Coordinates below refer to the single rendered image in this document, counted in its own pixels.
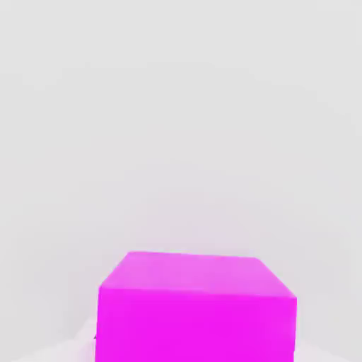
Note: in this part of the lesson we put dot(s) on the small magenta cube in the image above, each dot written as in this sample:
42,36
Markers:
195,325

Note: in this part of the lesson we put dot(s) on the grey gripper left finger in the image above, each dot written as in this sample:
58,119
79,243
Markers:
76,349

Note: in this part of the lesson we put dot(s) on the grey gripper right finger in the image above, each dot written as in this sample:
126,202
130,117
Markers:
306,355

